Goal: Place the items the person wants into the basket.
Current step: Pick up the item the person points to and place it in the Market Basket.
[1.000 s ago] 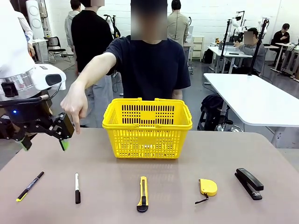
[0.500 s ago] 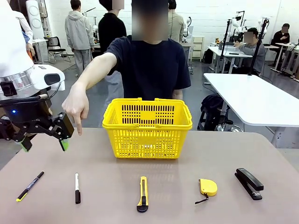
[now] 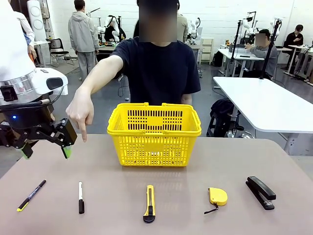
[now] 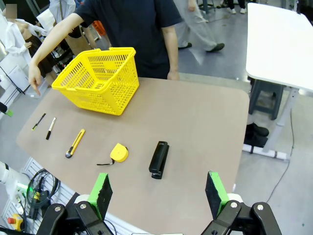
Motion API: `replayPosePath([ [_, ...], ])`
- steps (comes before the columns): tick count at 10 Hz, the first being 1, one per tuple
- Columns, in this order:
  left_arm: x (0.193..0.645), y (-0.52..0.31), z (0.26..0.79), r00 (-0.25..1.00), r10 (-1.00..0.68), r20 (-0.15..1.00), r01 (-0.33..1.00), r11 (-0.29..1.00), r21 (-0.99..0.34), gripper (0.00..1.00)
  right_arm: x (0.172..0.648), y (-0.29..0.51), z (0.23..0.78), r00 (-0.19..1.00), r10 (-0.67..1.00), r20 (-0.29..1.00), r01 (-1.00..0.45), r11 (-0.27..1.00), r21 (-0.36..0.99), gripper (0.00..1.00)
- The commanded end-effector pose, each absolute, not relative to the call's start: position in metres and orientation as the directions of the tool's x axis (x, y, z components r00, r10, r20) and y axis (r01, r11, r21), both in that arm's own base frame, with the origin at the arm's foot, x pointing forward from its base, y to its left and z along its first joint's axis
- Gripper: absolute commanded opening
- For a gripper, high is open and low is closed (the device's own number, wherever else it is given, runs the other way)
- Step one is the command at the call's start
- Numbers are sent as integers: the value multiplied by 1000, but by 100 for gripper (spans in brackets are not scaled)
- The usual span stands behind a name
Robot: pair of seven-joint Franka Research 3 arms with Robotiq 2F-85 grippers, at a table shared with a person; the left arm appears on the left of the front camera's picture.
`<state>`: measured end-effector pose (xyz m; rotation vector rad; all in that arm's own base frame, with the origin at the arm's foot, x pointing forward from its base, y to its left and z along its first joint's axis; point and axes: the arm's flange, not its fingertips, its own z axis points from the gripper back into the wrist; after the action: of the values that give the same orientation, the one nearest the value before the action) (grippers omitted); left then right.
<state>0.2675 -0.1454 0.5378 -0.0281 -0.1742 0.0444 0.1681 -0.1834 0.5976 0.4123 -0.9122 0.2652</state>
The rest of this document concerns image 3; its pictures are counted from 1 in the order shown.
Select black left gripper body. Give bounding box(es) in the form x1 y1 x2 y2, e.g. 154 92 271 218
0 102 54 134

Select yellow tape measure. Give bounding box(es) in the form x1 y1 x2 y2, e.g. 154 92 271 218
203 187 228 215

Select black stapler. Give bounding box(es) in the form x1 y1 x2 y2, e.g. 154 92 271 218
245 176 277 211

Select person's right forearm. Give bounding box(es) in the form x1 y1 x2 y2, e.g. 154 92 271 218
77 54 124 97

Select person in white shirt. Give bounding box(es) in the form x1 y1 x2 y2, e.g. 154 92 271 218
18 11 38 67

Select yellow plastic shopping basket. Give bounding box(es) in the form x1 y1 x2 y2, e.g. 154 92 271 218
107 102 202 167

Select person in grey hoodie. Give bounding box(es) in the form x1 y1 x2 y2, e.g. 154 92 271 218
67 0 100 80

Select person in black t-shirt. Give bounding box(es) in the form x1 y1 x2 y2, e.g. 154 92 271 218
111 0 201 106

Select person in beige jacket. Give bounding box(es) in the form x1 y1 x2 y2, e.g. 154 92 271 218
176 0 189 44

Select seated person in grey sweater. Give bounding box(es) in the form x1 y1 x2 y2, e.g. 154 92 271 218
244 28 278 79

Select seated person in black top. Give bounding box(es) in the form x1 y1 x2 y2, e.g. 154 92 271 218
285 24 305 48

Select person's right hand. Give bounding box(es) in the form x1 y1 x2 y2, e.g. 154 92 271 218
65 87 95 143

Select black highlighter pen yellow cap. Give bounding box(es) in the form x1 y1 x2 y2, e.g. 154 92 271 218
16 179 47 212

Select white marker black cap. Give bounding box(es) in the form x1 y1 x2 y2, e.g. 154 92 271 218
78 181 86 214

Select black office chair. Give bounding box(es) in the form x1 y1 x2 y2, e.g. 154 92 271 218
46 38 75 68

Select yellow black utility knife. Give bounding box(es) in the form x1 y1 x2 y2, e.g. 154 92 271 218
143 185 157 223

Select white standing air conditioner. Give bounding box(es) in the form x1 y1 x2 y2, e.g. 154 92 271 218
26 0 48 41

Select black backpack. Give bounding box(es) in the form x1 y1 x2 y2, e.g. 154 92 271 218
206 97 242 138

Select white drawer cabinet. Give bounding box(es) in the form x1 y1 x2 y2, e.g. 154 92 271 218
200 37 215 65

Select small white desk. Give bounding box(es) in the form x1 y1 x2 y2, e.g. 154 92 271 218
217 47 265 77

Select large white table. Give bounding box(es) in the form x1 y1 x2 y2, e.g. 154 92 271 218
212 76 313 156

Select black tripod pole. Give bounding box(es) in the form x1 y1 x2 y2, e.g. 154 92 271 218
259 21 282 80

